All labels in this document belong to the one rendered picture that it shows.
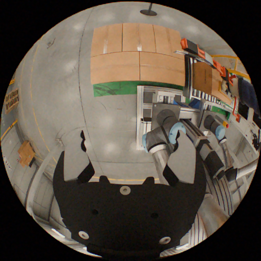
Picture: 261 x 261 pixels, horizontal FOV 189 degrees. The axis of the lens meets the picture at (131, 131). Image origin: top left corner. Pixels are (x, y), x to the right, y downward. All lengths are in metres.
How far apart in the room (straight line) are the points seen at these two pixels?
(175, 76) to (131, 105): 0.96
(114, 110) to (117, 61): 1.00
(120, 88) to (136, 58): 0.74
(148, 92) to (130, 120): 0.70
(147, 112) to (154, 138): 1.07
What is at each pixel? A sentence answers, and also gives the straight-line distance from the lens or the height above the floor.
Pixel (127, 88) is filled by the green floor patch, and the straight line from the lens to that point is 1.63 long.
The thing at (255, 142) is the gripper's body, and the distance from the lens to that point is 0.96.
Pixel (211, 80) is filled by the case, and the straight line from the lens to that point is 1.08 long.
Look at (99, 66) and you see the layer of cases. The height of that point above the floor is 0.54.
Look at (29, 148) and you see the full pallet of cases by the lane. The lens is 6.68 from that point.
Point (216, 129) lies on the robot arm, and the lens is 0.84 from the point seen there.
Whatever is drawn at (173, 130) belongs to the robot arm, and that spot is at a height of 1.27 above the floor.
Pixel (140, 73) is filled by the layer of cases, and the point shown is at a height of 0.54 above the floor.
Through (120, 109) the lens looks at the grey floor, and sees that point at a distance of 1.72.
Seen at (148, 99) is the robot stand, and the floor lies 0.21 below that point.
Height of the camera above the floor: 1.63
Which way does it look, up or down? 58 degrees down
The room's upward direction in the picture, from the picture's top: 178 degrees counter-clockwise
